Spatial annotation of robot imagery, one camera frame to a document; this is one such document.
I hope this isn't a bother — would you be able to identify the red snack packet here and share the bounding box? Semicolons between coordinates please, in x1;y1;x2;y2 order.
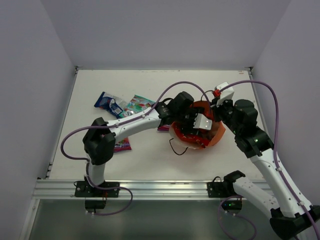
169;122;214;149

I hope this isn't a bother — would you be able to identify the orange paper bag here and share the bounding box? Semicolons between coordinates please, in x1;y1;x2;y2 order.
168;100;226;149

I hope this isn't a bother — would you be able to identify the green Fox's candy packet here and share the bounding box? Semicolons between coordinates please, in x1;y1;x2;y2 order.
119;95;155;118

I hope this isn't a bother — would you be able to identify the purple Fox's candy packet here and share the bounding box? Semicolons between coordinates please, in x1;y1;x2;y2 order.
113;137;132;153

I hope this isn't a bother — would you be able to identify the blue snack packet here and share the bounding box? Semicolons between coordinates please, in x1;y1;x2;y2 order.
93;91;128;119

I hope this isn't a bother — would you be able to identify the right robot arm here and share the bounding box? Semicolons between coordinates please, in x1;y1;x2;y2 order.
211;99;320;240

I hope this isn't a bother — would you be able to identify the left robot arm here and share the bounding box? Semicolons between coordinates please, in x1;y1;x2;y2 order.
82;91;194;197

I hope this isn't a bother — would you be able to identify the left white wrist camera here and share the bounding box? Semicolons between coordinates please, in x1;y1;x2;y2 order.
193;113;213;131

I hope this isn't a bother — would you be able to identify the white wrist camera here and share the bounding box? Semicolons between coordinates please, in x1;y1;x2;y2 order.
193;113;213;131
213;82;235;107

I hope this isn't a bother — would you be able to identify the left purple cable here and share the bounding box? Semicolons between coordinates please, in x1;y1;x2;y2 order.
60;81;215;216

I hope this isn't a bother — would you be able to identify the purple cable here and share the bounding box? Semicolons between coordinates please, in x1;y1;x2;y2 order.
212;79;320;240
60;81;215;216

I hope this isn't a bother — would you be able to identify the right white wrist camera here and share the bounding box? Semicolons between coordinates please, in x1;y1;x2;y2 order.
213;82;235;107

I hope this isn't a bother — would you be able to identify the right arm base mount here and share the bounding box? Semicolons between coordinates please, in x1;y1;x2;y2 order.
206;176;243;214

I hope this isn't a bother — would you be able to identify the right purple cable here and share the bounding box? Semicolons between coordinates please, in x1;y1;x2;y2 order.
212;79;320;240

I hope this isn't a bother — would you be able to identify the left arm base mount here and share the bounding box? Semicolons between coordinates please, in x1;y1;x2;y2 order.
73;180;120;212

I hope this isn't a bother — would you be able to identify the aluminium rail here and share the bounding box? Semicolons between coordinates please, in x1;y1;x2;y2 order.
32;179;273;201

